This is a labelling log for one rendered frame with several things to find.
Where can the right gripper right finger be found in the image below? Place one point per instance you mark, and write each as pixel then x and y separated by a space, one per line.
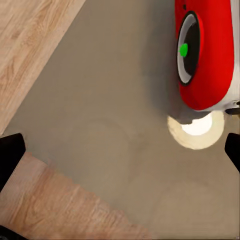
pixel 232 148

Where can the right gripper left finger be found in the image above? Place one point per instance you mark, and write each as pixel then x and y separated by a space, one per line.
pixel 12 149

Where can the coffee table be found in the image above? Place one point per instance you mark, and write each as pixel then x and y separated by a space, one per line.
pixel 106 111

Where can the radio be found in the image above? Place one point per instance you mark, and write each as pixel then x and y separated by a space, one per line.
pixel 208 54

